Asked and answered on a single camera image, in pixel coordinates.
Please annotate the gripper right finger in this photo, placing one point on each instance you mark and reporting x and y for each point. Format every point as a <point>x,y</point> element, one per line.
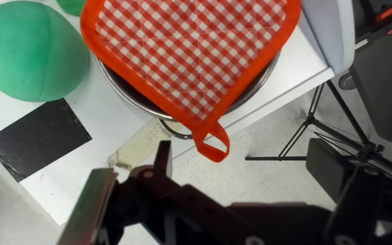
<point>369,204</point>

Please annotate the black square sheet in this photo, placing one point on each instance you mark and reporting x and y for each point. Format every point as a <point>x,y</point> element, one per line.
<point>36,139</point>

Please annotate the white curved cover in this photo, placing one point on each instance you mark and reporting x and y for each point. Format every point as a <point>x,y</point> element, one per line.
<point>328,30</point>

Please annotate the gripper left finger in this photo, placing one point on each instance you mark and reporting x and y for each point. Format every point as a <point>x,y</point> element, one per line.
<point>168,200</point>

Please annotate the steel pot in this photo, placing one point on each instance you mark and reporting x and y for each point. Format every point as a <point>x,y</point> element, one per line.
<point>131,98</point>

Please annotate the red checkered pot holder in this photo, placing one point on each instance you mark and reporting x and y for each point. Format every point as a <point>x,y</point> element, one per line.
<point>189,51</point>

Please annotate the dark grey panel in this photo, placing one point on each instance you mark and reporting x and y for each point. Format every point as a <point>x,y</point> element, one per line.
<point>386,85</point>

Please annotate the stand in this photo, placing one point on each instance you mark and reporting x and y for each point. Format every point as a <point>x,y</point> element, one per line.
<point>347,114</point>

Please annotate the strip of clear tape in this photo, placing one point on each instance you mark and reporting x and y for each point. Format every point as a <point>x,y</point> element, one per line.
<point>141,143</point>

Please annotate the large green plush ball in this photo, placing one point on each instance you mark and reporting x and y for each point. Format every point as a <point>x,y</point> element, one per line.
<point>29,54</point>

